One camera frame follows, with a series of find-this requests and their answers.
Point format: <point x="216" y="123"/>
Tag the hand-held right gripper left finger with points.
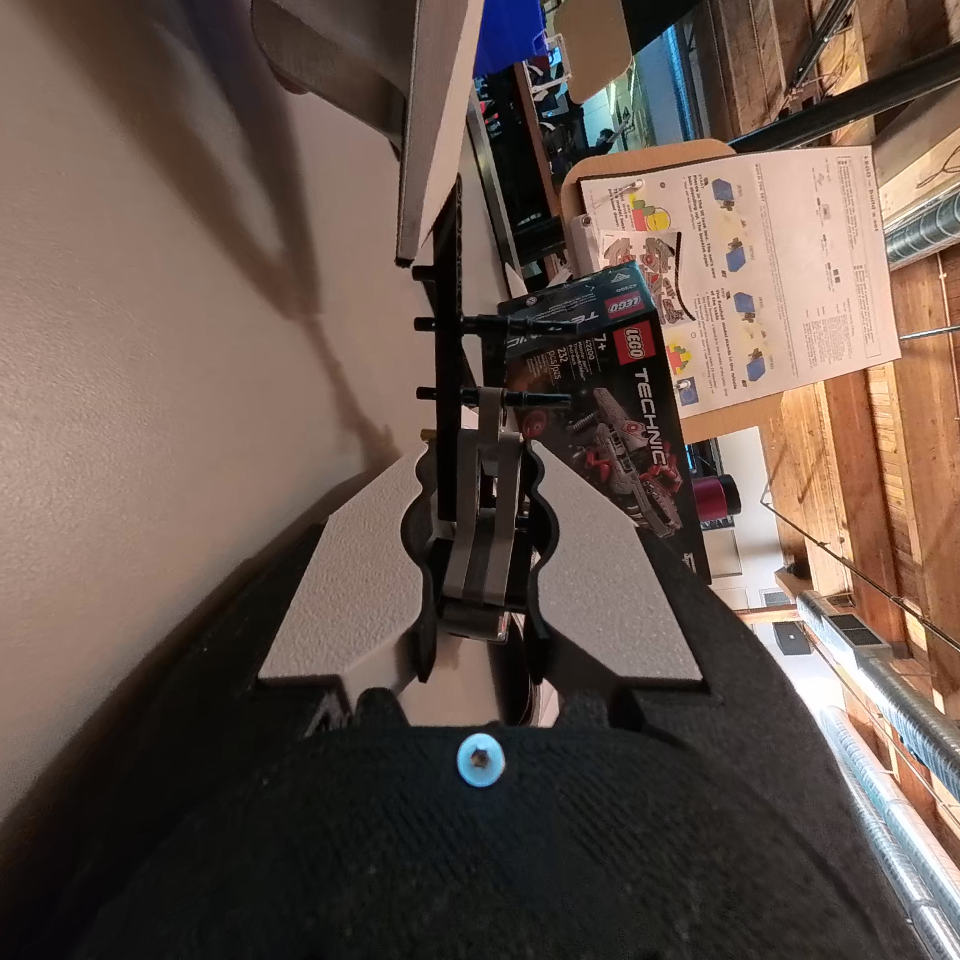
<point x="345" y="600"/>

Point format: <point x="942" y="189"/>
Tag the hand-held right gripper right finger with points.
<point x="622" y="615"/>

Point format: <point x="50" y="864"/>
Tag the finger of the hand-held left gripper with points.
<point x="442" y="90"/>

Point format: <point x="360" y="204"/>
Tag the blue parts bin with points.
<point x="510" y="30"/>

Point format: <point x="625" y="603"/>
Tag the grey black toy brick assembly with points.
<point x="448" y="337"/>

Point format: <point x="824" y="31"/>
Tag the grey desk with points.
<point x="150" y="375"/>

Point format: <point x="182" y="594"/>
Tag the dark red cup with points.
<point x="716" y="496"/>

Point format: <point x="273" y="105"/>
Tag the small tan board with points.
<point x="596" y="52"/>

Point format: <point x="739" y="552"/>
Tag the black toy set box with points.
<point x="637" y="420"/>

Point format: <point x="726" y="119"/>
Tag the large tan board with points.
<point x="731" y="429"/>

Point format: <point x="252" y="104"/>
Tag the toy sticker sheet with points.
<point x="652" y="255"/>

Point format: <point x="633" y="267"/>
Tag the white printed instruction sheet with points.
<point x="787" y="262"/>

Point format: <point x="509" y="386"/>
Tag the silver insulated duct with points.
<point x="900" y="712"/>
<point x="885" y="810"/>

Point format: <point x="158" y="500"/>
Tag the corrugated metal duct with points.
<point x="926" y="232"/>

